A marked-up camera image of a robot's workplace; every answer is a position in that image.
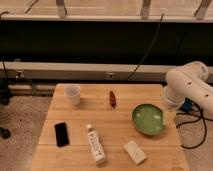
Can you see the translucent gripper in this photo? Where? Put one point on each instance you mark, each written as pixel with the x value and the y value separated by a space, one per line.
pixel 169 114

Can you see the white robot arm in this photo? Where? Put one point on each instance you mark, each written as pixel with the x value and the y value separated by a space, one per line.
pixel 188 81

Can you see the blue power adapter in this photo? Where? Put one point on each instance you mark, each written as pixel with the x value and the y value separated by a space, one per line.
pixel 187 106

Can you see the green bowl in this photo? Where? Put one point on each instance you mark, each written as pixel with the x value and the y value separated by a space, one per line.
pixel 148 119

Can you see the white rectangular box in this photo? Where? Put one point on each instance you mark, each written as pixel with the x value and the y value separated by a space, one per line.
pixel 135 153

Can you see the red chili pepper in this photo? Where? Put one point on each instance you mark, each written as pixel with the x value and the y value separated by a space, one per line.
pixel 112 99

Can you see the white plastic bottle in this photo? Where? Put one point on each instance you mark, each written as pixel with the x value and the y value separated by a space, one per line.
pixel 95 145

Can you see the black phone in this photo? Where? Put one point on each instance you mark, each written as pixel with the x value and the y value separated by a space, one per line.
pixel 61 134

